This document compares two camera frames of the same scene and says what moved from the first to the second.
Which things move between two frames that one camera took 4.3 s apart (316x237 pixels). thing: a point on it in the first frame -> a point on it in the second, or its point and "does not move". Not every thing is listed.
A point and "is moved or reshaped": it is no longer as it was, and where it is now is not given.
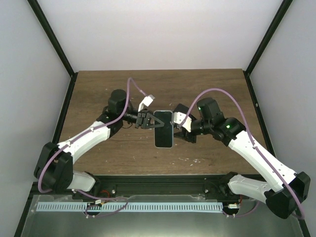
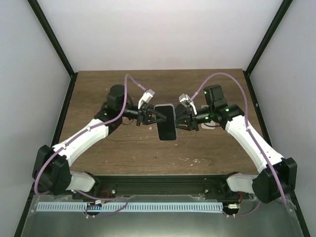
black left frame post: (40, 16) does not move
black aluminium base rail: (112, 185) does not move
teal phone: (164, 135) is moved or reshaped
